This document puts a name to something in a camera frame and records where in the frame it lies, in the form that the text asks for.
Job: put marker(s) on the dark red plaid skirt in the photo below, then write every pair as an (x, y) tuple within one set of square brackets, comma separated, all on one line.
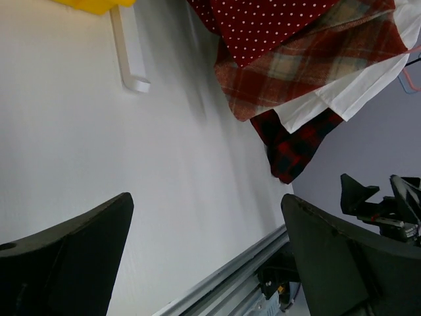
[(289, 153)]

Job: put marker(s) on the pink wire hanger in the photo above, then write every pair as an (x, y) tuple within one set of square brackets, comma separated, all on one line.
[(405, 79)]

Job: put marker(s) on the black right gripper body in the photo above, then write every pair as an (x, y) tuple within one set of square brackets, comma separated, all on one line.
[(386, 216)]

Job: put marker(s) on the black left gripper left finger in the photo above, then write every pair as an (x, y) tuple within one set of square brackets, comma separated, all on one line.
[(70, 268)]

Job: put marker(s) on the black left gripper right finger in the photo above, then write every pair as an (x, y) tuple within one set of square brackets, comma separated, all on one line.
[(348, 270)]

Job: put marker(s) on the aluminium mounting rail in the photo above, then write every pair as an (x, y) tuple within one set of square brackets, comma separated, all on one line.
[(226, 290)]

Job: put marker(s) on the yellow plastic tray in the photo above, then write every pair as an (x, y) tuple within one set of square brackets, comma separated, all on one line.
[(97, 7)]

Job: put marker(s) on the beige red plaid skirt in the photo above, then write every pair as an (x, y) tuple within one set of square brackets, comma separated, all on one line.
[(350, 36)]

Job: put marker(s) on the white pleated skirt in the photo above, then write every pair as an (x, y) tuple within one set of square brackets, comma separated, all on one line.
[(346, 96)]

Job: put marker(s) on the red polka dot skirt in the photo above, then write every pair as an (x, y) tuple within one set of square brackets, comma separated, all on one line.
[(251, 28)]

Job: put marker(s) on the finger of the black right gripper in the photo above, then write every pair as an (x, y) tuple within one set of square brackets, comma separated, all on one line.
[(354, 194), (407, 195)]

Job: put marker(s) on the white clothes rack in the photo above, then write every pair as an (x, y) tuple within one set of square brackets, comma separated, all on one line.
[(128, 48)]

